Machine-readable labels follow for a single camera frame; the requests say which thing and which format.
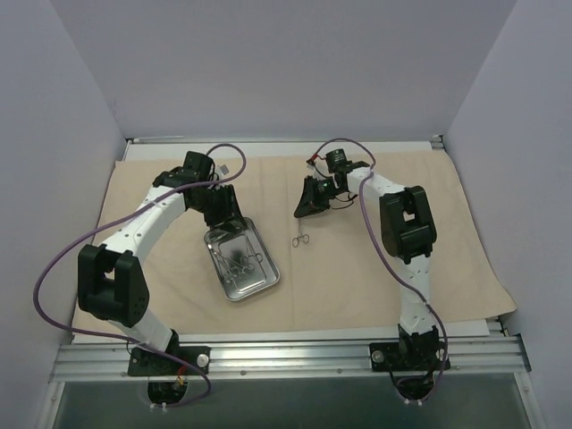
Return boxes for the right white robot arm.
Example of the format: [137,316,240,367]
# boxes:
[294,157,442,369]

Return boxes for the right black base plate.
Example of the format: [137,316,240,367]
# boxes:
[368,341,445,372]

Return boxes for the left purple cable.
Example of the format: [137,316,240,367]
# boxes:
[34,142,249,408]

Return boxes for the purple cable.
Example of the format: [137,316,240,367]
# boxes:
[306,137,450,401]
[34,142,249,408]

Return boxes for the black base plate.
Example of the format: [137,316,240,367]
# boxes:
[368,341,445,372]
[127,346,211,377]

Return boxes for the beige cloth surgical kit roll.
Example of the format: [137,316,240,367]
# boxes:
[71,154,517,334]

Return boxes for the steel scissors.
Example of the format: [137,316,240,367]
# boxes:
[231,244,263,273]

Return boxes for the aluminium rail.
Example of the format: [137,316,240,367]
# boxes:
[127,136,443,145]
[50,336,529,383]

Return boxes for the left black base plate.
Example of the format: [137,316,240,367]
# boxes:
[127,346,211,377]

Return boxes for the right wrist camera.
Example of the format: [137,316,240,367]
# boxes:
[325,148,350,174]

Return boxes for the steel forceps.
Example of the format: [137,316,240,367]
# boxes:
[291,218,310,248]
[214,251,243,280]

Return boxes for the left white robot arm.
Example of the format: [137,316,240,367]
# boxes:
[78,151,246,374]

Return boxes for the back aluminium rail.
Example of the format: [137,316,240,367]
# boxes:
[127,136,443,145]

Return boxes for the steel instrument tray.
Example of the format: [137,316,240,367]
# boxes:
[204,217,280,302]

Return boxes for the front aluminium rail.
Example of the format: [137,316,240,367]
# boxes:
[50,336,529,383]

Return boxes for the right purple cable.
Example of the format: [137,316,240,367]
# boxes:
[306,137,450,401]

